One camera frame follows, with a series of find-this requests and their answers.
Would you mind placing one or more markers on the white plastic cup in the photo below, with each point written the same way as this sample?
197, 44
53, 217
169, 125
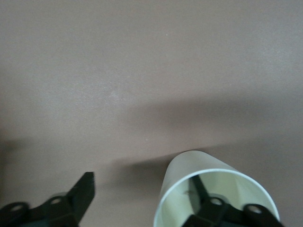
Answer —
236, 189

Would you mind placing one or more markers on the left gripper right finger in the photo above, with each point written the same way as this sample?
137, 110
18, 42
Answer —
213, 212

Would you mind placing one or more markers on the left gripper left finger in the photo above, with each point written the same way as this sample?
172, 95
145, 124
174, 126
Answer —
75, 201

